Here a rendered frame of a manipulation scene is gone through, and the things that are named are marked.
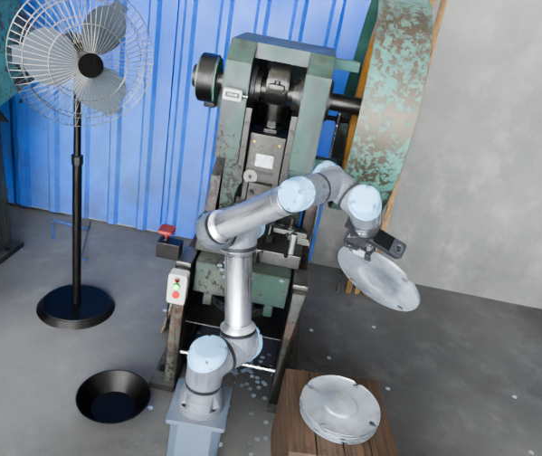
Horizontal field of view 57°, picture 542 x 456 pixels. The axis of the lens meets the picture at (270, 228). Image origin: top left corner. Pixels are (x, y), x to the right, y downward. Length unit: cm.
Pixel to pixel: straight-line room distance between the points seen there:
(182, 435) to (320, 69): 134
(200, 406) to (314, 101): 112
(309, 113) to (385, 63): 38
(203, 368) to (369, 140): 88
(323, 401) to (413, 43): 125
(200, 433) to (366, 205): 93
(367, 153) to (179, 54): 184
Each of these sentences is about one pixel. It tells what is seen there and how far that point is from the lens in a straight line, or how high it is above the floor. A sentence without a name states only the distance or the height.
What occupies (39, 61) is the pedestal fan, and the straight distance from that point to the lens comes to 225.
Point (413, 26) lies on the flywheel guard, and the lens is 178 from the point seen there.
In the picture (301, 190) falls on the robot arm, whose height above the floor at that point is 130.
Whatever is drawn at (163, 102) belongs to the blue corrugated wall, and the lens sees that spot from 334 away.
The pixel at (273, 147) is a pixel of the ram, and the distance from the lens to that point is 201.
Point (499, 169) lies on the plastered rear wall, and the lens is 349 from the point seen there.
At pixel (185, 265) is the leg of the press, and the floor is 63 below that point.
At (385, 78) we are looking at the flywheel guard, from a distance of 166.
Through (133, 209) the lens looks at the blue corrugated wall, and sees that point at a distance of 364.
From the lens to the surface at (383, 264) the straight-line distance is 150.
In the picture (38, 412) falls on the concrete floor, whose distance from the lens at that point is 236.
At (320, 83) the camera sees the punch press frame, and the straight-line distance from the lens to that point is 190.
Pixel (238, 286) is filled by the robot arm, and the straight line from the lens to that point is 156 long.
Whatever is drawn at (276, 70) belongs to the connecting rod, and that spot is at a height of 142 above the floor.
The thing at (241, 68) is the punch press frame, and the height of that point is 141.
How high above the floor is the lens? 168
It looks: 25 degrees down
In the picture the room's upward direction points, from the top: 11 degrees clockwise
